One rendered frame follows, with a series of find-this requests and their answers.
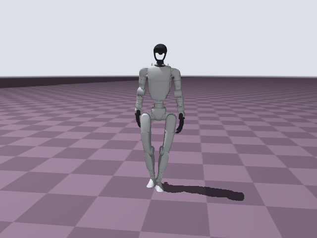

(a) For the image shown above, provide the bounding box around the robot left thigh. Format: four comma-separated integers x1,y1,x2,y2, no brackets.
159,112,176,156

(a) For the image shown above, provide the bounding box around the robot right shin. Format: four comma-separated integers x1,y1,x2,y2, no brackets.
144,152,155,179

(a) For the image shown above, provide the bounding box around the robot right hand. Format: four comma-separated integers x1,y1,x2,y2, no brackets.
135,110,141,128

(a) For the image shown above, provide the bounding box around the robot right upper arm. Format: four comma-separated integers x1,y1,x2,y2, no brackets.
138,67,149,96

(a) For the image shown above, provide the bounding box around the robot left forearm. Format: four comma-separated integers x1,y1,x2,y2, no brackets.
176,90,185,117

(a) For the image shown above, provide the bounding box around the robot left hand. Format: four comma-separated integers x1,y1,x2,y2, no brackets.
176,113,185,133

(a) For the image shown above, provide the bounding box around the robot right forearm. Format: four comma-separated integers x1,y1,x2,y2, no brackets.
135,92,144,113

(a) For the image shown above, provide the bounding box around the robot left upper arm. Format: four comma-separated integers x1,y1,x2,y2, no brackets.
170,68,182,98

